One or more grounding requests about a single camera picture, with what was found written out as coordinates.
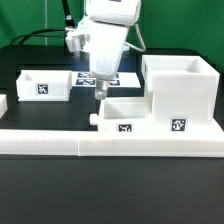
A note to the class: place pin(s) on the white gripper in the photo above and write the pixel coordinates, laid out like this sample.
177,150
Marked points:
106,48

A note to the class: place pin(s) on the white front drawer tray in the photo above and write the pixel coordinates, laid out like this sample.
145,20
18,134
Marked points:
123,114

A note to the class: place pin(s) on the white drawer tray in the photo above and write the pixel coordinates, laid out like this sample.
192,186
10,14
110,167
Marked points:
44,85
123,114

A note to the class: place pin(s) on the white drawer cabinet box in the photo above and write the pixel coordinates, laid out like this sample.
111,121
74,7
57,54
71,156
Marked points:
182,91

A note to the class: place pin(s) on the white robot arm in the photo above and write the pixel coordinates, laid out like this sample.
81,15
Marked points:
102,12

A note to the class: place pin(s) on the white marker sheet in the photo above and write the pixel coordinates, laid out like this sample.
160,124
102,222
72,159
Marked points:
122,79

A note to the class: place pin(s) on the white L-shaped fence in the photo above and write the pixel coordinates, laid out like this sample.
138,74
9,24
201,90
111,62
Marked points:
74,143

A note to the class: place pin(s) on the white block left edge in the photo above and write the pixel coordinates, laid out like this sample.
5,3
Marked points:
3,104

